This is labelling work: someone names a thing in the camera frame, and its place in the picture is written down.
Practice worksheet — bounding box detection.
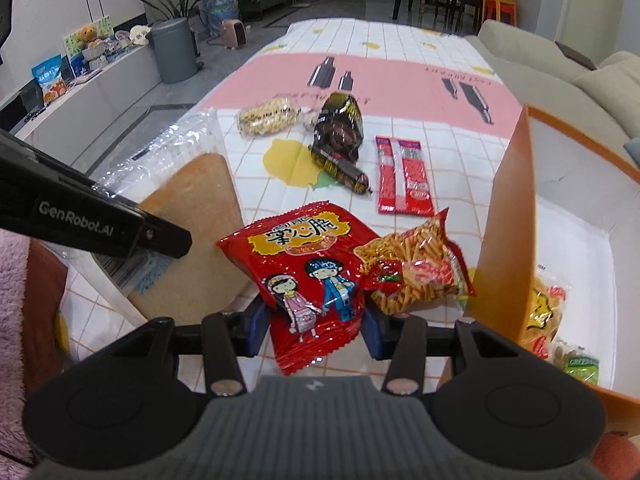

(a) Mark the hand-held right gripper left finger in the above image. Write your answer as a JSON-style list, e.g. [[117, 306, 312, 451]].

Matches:
[[132, 294, 274, 395]]

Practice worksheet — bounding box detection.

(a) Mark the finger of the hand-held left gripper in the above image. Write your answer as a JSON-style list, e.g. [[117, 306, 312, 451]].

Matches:
[[134, 214, 194, 261]]

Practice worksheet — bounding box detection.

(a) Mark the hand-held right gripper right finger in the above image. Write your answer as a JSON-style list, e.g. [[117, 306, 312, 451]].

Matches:
[[362, 305, 501, 394]]

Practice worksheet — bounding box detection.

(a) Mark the red cartoon snack bag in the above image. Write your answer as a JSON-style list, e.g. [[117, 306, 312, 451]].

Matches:
[[216, 201, 384, 377]]

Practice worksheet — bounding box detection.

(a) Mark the orange noodle stick snack bag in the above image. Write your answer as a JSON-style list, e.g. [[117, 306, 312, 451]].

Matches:
[[354, 207, 477, 317]]

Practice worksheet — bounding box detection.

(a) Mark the clear puffed rice snack packet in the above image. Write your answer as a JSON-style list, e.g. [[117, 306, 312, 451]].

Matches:
[[235, 98, 301, 139]]

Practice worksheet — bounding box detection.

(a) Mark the red strip snack packet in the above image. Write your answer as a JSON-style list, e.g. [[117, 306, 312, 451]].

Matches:
[[375, 135, 402, 215], [395, 137, 437, 217]]

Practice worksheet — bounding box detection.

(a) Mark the dark sausage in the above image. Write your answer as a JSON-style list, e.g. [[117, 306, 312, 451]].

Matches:
[[309, 145, 375, 197]]

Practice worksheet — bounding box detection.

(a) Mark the orange cardboard box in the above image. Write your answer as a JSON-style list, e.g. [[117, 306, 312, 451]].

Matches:
[[462, 105, 640, 443]]

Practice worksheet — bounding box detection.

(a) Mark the dark brown snack bag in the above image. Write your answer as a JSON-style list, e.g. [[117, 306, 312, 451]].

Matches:
[[312, 91, 365, 161]]

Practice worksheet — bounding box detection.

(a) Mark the large clear bread bag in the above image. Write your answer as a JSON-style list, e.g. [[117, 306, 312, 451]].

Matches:
[[100, 152, 252, 327]]

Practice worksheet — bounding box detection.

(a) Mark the clear plastic bag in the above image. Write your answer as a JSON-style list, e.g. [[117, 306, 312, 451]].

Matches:
[[90, 109, 227, 201]]

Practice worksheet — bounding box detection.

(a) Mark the white low cabinet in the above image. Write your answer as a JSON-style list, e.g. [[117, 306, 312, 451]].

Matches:
[[0, 42, 168, 171]]

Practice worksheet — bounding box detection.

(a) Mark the blue snack bag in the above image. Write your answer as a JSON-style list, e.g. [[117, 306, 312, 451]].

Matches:
[[31, 55, 69, 107]]

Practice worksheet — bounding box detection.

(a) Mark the pink fluffy blanket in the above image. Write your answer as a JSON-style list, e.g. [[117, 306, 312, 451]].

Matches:
[[0, 230, 63, 463]]

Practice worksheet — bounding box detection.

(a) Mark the teddy bear picture card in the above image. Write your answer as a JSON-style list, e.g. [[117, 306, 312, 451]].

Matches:
[[62, 16, 114, 64]]

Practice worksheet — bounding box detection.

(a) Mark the yellow red snack packet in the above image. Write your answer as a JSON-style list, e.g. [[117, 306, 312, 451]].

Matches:
[[520, 277, 572, 358]]

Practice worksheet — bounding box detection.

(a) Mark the grey trash can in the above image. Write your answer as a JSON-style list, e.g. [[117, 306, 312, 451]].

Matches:
[[150, 17, 200, 85]]

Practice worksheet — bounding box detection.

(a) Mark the green label snack packet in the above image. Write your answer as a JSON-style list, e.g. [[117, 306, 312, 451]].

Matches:
[[552, 340, 601, 387]]

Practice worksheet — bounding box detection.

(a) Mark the pink space heater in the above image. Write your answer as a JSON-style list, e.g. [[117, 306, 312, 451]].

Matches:
[[220, 19, 245, 50]]

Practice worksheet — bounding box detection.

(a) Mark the blue water bottle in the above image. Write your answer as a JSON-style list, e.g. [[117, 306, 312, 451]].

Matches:
[[200, 0, 239, 37]]

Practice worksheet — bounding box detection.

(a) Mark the pink white printed tablecloth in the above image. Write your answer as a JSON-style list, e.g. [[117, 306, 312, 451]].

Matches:
[[57, 17, 532, 411]]

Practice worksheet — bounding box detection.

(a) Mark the beige sofa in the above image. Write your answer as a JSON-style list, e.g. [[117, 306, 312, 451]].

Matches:
[[477, 20, 640, 163]]

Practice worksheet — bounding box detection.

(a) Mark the beige sofa cushion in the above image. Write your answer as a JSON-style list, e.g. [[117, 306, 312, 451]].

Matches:
[[572, 52, 640, 137]]

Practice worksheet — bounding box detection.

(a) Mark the dark flat item on sofa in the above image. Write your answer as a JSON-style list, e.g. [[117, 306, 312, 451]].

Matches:
[[554, 40, 599, 72]]

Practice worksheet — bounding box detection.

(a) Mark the red stool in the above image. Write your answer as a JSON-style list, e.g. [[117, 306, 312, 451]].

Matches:
[[481, 0, 519, 27]]

